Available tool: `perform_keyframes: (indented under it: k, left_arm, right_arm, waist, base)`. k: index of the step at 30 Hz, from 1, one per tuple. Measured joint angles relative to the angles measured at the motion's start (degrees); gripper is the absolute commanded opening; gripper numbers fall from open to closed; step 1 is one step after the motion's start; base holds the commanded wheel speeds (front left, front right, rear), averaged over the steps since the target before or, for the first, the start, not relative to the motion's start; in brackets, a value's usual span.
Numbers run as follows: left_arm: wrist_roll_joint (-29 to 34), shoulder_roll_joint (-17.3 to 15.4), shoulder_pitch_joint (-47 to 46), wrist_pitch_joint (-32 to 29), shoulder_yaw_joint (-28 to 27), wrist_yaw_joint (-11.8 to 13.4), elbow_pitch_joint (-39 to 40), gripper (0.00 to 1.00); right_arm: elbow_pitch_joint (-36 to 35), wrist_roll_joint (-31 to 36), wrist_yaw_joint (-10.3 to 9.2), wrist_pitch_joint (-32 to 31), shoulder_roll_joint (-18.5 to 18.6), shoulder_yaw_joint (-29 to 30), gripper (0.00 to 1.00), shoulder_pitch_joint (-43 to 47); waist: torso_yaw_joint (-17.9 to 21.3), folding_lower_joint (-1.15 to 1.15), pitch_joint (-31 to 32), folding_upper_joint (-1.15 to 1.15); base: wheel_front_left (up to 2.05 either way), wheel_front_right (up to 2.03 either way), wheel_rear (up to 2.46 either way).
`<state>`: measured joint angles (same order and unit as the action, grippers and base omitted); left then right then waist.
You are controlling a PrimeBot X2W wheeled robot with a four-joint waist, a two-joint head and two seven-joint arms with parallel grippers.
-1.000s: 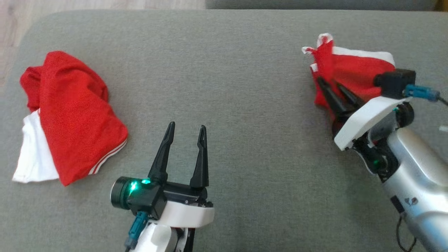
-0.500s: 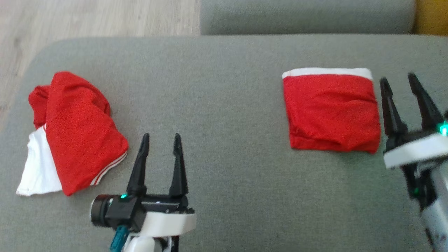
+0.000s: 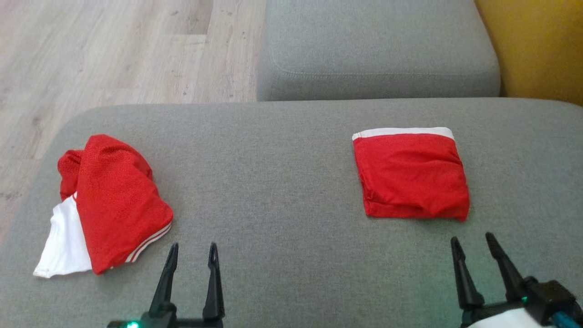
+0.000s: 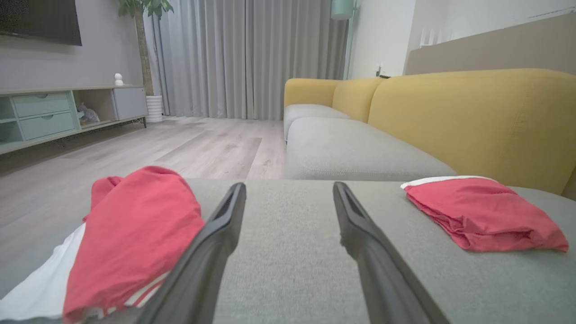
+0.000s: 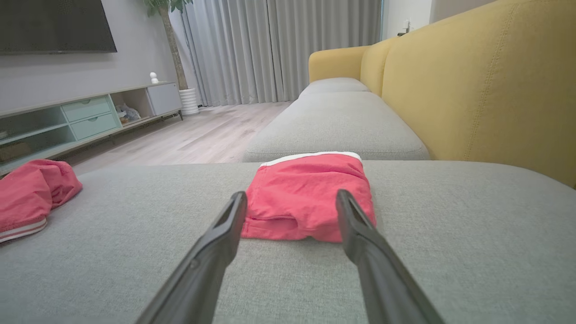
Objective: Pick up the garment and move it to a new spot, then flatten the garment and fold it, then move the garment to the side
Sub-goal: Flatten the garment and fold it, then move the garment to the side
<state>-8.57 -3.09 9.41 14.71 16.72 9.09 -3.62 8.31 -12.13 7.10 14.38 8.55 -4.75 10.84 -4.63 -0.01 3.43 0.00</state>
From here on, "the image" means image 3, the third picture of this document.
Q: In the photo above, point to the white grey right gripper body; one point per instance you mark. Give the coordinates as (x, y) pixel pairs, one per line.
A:
(542, 300)

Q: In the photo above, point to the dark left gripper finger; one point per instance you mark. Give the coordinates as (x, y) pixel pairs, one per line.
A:
(166, 287)
(214, 287)

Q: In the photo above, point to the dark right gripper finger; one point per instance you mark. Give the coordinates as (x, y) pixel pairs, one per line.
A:
(467, 282)
(505, 269)

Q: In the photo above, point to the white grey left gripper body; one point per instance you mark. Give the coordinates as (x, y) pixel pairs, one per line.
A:
(159, 322)

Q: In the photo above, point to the red basketball jersey number 23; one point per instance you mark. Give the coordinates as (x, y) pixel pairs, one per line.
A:
(114, 200)

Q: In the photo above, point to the red shorts white waistband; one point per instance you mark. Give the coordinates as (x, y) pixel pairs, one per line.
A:
(410, 177)

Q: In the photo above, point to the large grey sofa seat cushion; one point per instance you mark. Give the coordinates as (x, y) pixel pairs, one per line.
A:
(291, 205)

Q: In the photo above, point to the small grey sofa cushion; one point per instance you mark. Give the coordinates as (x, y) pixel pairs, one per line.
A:
(378, 41)

